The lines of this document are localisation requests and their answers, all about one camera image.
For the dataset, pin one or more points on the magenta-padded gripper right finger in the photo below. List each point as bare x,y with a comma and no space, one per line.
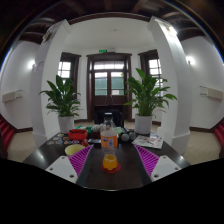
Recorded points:
149,159

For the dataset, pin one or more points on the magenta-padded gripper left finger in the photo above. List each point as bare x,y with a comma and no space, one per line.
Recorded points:
80,159

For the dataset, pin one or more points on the orange drink plastic bottle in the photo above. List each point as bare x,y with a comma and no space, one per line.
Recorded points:
109,140

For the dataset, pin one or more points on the small red round object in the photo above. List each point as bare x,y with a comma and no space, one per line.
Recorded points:
85,143

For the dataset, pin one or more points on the printed paper leaflet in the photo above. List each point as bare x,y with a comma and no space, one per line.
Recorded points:
148,141

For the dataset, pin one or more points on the red box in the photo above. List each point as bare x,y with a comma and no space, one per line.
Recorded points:
77,134

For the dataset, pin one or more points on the colourful round stickers sheet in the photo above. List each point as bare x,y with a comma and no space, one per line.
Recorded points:
60,140

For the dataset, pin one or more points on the grey ball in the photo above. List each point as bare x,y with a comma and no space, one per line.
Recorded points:
125,137
133,135

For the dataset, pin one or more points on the brown box of small items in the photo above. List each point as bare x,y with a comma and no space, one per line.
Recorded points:
96,130

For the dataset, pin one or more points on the green notebook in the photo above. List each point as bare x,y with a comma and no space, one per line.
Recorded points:
119,130

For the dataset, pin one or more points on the black chair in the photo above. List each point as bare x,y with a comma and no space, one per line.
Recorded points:
98,118

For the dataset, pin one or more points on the green plant in white pot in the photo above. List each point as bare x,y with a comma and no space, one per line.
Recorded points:
61,100
146,93

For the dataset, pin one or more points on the red carpeted staircase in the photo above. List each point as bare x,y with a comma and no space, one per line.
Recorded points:
220,133
6,133

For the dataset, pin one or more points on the dark wooden double door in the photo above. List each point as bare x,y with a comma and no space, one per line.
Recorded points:
108,83

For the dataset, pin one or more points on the dark-framed window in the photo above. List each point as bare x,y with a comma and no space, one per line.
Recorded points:
154,65
64,68

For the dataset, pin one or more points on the green exit sign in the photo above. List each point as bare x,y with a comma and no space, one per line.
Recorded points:
102,51

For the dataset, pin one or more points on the white wall lamp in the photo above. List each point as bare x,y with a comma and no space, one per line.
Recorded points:
32,64
190,60

